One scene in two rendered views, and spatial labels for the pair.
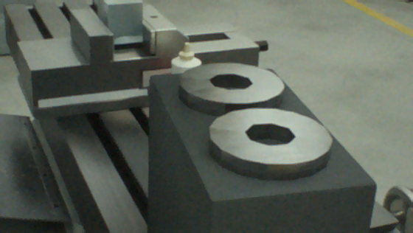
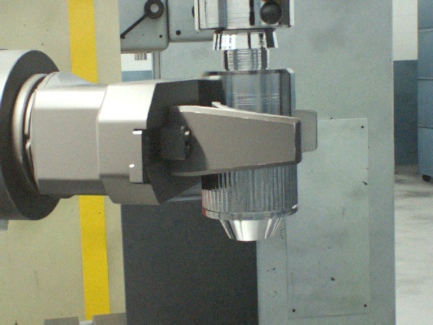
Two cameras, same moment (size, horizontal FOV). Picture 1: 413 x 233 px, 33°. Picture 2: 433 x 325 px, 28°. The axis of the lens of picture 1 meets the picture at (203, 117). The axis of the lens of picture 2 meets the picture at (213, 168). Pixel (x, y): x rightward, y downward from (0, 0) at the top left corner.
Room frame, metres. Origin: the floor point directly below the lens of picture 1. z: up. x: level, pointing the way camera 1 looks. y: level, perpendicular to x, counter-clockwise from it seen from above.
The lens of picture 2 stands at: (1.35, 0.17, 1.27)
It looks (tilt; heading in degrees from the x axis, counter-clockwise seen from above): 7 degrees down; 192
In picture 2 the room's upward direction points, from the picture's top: 2 degrees counter-clockwise
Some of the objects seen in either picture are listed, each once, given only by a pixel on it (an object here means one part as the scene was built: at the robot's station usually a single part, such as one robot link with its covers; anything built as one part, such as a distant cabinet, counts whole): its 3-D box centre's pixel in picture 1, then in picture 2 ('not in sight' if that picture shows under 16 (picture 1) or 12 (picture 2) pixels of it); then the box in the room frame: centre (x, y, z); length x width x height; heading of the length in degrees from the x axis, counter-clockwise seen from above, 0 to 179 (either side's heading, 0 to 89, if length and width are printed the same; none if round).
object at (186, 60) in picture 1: (185, 80); not in sight; (0.91, 0.03, 1.01); 0.04 x 0.04 x 0.11
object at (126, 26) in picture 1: (119, 17); not in sight; (1.00, 0.13, 1.07); 0.06 x 0.05 x 0.06; 23
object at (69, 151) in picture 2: not in sight; (73, 140); (0.93, 0.01, 1.23); 0.13 x 0.12 x 0.10; 178
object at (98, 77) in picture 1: (139, 52); not in sight; (1.01, 0.10, 1.01); 0.35 x 0.15 x 0.11; 113
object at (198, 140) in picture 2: not in sight; (231, 142); (0.97, 0.10, 1.23); 0.06 x 0.02 x 0.03; 88
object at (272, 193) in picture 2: not in sight; (248, 151); (0.94, 0.10, 1.22); 0.05 x 0.05 x 0.06
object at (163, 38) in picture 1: (155, 29); not in sight; (1.02, 0.08, 1.05); 0.12 x 0.06 x 0.04; 23
